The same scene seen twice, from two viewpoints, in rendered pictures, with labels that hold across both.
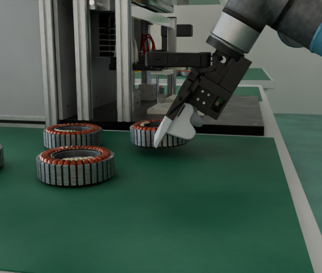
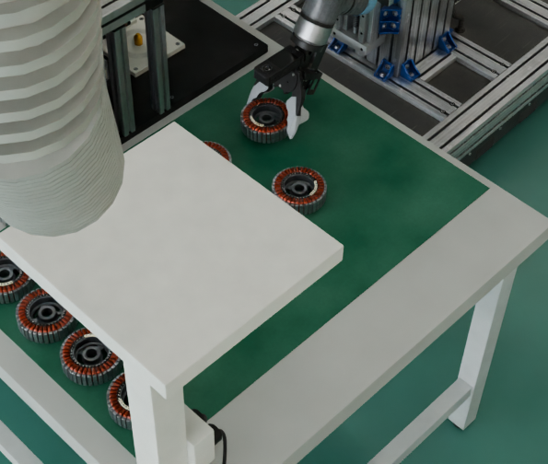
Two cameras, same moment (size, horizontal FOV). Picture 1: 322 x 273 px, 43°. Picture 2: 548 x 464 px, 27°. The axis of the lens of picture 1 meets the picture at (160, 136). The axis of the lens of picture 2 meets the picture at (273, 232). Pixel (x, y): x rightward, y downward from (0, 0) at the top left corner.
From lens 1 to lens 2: 2.19 m
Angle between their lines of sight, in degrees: 60
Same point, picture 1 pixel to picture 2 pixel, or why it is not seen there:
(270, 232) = (434, 166)
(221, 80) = (310, 65)
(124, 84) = (161, 79)
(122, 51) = (158, 52)
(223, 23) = (318, 34)
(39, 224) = (369, 233)
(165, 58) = (280, 74)
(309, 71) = not seen: outside the picture
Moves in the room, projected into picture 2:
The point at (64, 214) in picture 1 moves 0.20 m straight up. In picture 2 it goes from (362, 221) to (370, 150)
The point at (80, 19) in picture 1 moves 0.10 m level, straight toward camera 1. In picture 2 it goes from (119, 46) to (164, 59)
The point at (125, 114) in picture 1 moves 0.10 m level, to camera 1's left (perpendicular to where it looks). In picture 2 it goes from (167, 103) to (139, 130)
